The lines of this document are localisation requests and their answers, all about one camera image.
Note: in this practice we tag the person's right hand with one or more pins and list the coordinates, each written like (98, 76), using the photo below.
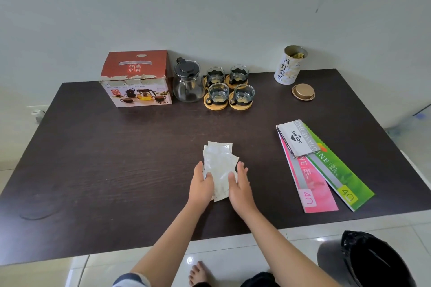
(242, 196)

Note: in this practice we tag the person's left hand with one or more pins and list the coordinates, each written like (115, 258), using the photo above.
(200, 192)

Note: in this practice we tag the pile of silver foil packets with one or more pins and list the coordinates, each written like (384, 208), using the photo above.
(219, 162)

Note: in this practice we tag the pink green paper package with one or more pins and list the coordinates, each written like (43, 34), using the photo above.
(343, 175)

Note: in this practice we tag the glass teapot with black lid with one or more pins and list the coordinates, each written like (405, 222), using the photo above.
(188, 85)

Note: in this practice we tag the round gold tin lid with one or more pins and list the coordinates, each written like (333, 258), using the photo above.
(303, 91)

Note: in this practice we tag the white tea tin gold lid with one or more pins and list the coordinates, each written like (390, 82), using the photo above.
(288, 68)

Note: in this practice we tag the red cardboard tea set box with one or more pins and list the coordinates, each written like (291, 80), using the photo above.
(134, 64)

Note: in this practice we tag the person's right forearm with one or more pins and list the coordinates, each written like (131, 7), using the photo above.
(286, 253)

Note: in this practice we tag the person's left forearm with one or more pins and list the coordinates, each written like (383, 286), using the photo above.
(168, 246)

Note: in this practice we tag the white black small box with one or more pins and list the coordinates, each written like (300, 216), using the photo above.
(298, 138)

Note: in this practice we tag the person's left foot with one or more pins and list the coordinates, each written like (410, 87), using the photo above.
(200, 275)

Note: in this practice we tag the black trousers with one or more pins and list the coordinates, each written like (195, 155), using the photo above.
(259, 280)

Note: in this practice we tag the striped shirt sleeve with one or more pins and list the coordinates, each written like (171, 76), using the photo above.
(131, 280)

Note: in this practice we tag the bin with black bag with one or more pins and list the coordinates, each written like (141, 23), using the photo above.
(373, 263)

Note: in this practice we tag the clear water bottle blue cap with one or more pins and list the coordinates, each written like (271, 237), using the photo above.
(404, 127)

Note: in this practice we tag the white cabinet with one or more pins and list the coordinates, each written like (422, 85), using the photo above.
(422, 132)

